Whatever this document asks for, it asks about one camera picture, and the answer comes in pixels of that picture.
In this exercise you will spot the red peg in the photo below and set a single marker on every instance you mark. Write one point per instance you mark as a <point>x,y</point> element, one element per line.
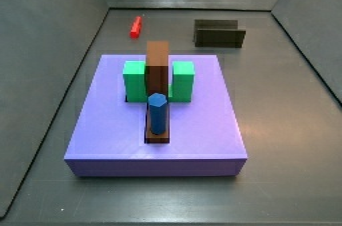
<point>136,28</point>

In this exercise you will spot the purple base board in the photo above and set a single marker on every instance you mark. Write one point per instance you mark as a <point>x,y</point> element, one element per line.
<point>108,144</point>

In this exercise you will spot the blue hexagonal peg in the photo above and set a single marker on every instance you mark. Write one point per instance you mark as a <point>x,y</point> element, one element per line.
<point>158,106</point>

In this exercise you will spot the green U-shaped block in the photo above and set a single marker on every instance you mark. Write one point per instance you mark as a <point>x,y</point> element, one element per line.
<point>170,80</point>

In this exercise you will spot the brown T-shaped block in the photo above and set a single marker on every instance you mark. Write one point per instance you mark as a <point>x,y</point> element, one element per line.
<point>158,60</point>

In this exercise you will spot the black slotted holder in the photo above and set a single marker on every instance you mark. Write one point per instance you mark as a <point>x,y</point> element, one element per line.
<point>219,33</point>

